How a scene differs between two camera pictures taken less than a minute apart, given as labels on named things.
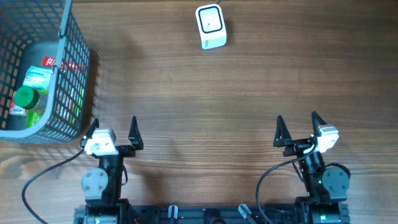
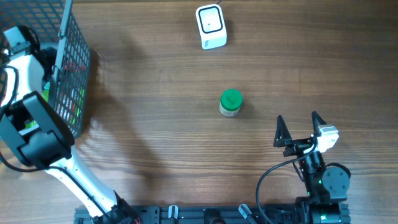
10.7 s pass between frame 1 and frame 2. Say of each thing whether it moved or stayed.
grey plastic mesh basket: stayed
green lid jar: moved
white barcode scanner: stayed
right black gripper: stayed
